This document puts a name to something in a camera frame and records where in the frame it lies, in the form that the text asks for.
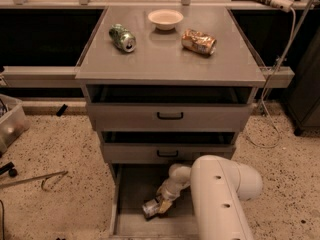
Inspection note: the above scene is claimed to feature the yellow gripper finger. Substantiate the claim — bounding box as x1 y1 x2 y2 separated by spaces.
158 200 173 214

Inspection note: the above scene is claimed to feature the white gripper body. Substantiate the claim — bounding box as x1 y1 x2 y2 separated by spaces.
156 178 187 202

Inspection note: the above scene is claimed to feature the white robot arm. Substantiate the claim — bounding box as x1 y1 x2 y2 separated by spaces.
157 155 263 240

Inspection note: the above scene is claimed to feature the bottom drawer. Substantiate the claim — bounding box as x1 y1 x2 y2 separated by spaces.
109 165 200 240

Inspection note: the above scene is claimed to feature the drawer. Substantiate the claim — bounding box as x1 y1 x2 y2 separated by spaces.
100 131 237 164
86 84 251 132
109 165 200 240

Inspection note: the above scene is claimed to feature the middle drawer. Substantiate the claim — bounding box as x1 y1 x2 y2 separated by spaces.
100 131 237 164

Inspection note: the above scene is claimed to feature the top drawer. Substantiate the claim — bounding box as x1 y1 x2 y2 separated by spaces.
86 84 251 132

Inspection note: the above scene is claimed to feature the grey drawer cabinet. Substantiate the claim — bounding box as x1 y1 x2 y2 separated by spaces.
75 5 267 240

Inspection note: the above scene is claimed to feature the metal rod on floor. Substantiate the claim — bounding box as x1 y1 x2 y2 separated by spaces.
0 171 68 190

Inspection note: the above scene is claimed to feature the black small floor object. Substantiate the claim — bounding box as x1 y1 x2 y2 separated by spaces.
56 104 68 117

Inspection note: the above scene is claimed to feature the orange crushed soda can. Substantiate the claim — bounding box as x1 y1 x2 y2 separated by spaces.
181 29 217 56

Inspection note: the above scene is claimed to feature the green soda can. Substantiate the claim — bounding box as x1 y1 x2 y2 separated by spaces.
109 24 136 53

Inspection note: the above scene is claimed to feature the black tool on floor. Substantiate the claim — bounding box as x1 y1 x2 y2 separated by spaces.
0 162 18 177

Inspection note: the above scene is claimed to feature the white bowl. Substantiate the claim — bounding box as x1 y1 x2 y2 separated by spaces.
148 9 184 31

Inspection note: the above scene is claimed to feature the clear plastic bin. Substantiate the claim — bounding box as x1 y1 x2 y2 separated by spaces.
0 94 30 156

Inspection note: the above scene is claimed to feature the white cable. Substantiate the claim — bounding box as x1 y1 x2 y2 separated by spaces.
245 7 298 150

